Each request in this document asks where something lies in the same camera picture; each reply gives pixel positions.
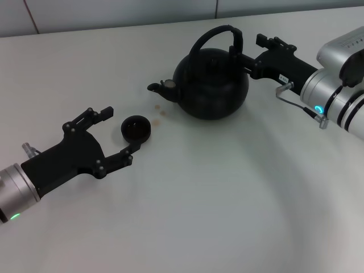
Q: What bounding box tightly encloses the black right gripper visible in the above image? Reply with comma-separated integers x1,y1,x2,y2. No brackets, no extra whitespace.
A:
229,33,319,97

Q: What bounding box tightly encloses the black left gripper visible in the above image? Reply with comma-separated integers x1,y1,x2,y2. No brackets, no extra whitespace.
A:
19,106,143,202

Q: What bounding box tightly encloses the small black teacup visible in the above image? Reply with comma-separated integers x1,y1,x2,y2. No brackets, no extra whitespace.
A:
121,114,152,143

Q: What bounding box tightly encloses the black round teapot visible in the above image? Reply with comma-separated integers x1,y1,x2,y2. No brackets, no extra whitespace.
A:
146,24,250,121

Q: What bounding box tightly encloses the right gripper cable with plug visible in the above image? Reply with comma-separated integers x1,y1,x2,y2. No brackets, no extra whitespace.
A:
275,84,329,130

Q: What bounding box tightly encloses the gripper cable with plug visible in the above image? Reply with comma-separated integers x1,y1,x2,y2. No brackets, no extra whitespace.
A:
22,143,42,159
275,84,329,130

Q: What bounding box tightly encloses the left gripper cable with plug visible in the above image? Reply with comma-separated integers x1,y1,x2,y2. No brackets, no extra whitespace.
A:
22,143,42,159

